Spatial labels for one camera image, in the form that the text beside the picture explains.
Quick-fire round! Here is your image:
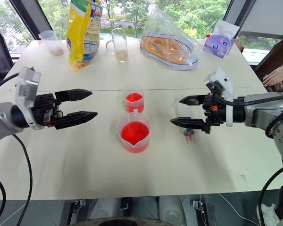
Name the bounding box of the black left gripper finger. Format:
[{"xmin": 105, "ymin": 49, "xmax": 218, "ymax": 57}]
[
  {"xmin": 54, "ymin": 111, "xmax": 99, "ymax": 130},
  {"xmin": 54, "ymin": 89, "xmax": 93, "ymax": 103}
]

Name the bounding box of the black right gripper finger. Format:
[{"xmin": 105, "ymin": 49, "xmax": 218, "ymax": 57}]
[
  {"xmin": 169, "ymin": 117, "xmax": 208, "ymax": 130},
  {"xmin": 179, "ymin": 95, "xmax": 205, "ymax": 106}
]

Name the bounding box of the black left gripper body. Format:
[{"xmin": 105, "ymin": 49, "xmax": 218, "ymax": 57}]
[{"xmin": 30, "ymin": 93, "xmax": 63, "ymax": 128}]

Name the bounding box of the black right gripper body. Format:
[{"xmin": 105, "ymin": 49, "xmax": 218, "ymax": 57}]
[{"xmin": 201, "ymin": 92, "xmax": 227, "ymax": 134}]

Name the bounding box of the clear plastic syringe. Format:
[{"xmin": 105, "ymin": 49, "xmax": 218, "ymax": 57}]
[{"xmin": 173, "ymin": 97, "xmax": 197, "ymax": 145}]

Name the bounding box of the plastic measuring cup with grains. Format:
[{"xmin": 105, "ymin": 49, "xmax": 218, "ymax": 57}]
[{"xmin": 38, "ymin": 30, "xmax": 65, "ymax": 57}]

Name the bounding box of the large beaker red liquid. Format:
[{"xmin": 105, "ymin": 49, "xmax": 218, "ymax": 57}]
[{"xmin": 116, "ymin": 111, "xmax": 152, "ymax": 154}]

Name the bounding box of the small beaker red liquid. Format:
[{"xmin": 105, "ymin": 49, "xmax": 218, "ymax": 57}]
[{"xmin": 123, "ymin": 86, "xmax": 145, "ymax": 113}]

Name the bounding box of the person's bare hand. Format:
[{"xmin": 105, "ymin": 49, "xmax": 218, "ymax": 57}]
[{"xmin": 262, "ymin": 64, "xmax": 283, "ymax": 86}]

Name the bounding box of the clear bag with orange contents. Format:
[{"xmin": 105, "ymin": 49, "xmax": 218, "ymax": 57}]
[{"xmin": 140, "ymin": 8, "xmax": 199, "ymax": 72}]

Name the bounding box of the yellow snack bag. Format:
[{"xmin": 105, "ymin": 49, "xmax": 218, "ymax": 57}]
[{"xmin": 66, "ymin": 0, "xmax": 102, "ymax": 73}]

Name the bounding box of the purple tissue pack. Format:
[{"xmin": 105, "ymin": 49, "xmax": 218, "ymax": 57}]
[{"xmin": 202, "ymin": 19, "xmax": 241, "ymax": 58}]

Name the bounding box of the tall glass mug with grains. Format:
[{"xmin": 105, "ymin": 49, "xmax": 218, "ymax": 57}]
[{"xmin": 106, "ymin": 28, "xmax": 129, "ymax": 63}]

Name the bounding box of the black chair back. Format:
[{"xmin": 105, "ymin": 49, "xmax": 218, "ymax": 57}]
[{"xmin": 0, "ymin": 16, "xmax": 14, "ymax": 95}]

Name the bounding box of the dark brown wooden furniture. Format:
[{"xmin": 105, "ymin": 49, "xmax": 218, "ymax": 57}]
[{"xmin": 253, "ymin": 37, "xmax": 283, "ymax": 95}]

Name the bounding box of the black table clamp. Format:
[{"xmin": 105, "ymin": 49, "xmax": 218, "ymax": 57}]
[
  {"xmin": 190, "ymin": 199, "xmax": 216, "ymax": 226},
  {"xmin": 119, "ymin": 197, "xmax": 131, "ymax": 210},
  {"xmin": 70, "ymin": 199, "xmax": 86, "ymax": 214}
]

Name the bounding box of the grey rounded robot body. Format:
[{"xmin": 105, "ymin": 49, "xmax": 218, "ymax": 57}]
[{"xmin": 89, "ymin": 195, "xmax": 187, "ymax": 226}]

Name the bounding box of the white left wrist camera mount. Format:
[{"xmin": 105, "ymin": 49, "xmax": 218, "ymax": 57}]
[{"xmin": 15, "ymin": 66, "xmax": 46, "ymax": 131}]

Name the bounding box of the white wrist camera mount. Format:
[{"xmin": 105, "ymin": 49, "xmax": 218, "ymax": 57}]
[
  {"xmin": 15, "ymin": 66, "xmax": 46, "ymax": 131},
  {"xmin": 204, "ymin": 67, "xmax": 235, "ymax": 128}
]

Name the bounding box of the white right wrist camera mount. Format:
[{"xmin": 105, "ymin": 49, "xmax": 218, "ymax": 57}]
[{"xmin": 204, "ymin": 67, "xmax": 235, "ymax": 128}]

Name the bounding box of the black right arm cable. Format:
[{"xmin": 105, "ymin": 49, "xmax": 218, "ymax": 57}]
[{"xmin": 211, "ymin": 85, "xmax": 283, "ymax": 226}]

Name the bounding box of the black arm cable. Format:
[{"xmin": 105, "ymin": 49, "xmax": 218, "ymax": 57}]
[
  {"xmin": 0, "ymin": 73, "xmax": 34, "ymax": 226},
  {"xmin": 211, "ymin": 85, "xmax": 283, "ymax": 226}
]

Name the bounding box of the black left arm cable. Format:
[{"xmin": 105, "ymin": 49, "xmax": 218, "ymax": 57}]
[{"xmin": 0, "ymin": 73, "xmax": 34, "ymax": 226}]

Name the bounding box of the dark window frame post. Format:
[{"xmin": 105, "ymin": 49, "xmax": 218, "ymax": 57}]
[
  {"xmin": 222, "ymin": 0, "xmax": 259, "ymax": 22},
  {"xmin": 8, "ymin": 0, "xmax": 54, "ymax": 41}
]

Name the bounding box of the thin white floor cable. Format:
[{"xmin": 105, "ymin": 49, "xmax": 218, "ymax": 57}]
[{"xmin": 216, "ymin": 193, "xmax": 259, "ymax": 223}]

